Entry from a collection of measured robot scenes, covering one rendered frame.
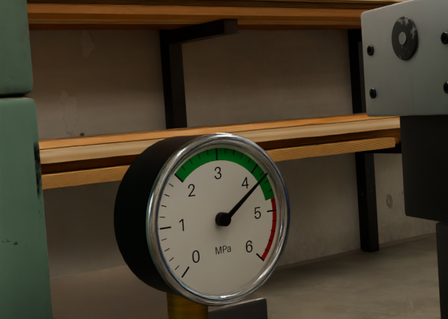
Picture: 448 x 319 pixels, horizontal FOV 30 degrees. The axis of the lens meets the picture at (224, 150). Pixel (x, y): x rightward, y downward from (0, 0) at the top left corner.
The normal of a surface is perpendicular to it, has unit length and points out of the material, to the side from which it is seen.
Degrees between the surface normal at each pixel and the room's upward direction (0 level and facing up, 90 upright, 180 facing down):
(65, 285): 0
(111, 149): 91
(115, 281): 0
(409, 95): 90
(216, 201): 90
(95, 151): 91
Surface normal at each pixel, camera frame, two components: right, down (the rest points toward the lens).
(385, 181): 0.58, 0.00
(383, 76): -0.93, 0.08
